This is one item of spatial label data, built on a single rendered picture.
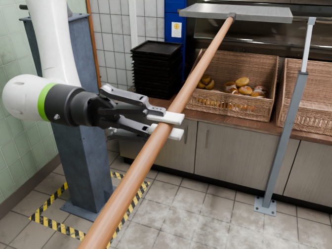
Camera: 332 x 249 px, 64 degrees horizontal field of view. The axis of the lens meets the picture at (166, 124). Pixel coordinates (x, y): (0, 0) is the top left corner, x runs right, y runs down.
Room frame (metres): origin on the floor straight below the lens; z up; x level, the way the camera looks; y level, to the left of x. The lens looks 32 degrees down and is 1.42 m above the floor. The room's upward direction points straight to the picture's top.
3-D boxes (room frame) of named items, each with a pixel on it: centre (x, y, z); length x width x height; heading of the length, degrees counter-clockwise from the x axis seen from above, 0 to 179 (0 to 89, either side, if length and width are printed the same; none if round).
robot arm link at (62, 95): (0.53, 0.22, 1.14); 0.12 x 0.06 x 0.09; 161
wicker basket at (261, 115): (1.68, -0.44, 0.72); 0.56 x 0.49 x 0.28; 70
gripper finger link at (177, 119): (0.45, 0.00, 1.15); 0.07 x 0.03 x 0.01; 71
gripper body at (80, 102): (0.51, 0.15, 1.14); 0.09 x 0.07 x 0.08; 71
